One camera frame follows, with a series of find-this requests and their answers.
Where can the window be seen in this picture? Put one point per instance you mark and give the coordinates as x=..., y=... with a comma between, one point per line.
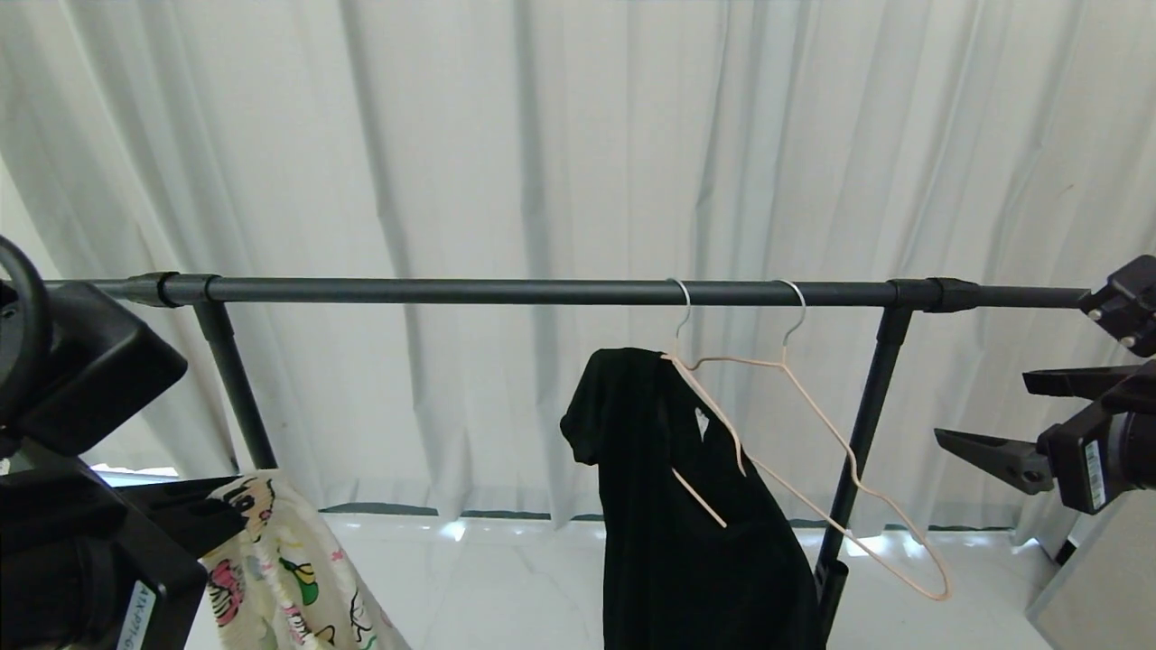
x=135, y=471

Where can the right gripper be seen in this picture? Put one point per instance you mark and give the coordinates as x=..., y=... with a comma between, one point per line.
x=1111, y=451

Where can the cream printed garment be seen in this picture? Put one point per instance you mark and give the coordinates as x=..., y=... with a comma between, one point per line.
x=289, y=578

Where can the pink clothes hanger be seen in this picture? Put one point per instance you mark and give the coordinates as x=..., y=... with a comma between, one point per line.
x=939, y=591
x=713, y=515

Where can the black clothes rack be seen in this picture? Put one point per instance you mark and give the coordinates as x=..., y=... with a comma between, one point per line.
x=452, y=291

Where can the black garment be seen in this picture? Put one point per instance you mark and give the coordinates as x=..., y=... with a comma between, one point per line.
x=686, y=560

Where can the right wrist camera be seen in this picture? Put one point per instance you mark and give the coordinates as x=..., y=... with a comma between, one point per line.
x=1129, y=307

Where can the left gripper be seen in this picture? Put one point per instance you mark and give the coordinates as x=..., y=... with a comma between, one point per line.
x=163, y=542

